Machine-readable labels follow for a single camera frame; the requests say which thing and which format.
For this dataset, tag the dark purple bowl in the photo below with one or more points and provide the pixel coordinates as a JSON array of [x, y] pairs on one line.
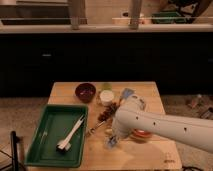
[[85, 92]]

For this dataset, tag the green plastic tray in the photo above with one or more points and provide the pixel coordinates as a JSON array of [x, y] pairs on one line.
[[55, 123]]

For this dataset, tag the green crate background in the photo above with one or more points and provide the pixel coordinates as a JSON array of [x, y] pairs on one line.
[[168, 17]]

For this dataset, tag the metal spoon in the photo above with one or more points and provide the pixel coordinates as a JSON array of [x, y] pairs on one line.
[[92, 130]]

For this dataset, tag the black chair frame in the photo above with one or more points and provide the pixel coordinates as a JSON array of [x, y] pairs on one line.
[[15, 164]]

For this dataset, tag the light blue towel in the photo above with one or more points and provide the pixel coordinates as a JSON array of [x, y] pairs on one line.
[[112, 141]]

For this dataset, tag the white plastic brush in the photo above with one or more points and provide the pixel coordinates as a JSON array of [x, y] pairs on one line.
[[64, 145]]

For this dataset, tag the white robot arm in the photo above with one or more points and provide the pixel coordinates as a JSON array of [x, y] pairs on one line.
[[191, 131]]

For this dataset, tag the orange bowl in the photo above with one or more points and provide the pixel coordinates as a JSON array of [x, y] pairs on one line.
[[140, 134]]

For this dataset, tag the white round container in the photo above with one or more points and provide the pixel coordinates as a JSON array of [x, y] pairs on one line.
[[106, 97]]

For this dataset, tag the green cup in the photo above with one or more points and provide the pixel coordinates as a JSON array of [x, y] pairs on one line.
[[106, 86]]

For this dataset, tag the purple grapes toy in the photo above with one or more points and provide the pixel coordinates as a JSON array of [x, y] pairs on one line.
[[108, 112]]

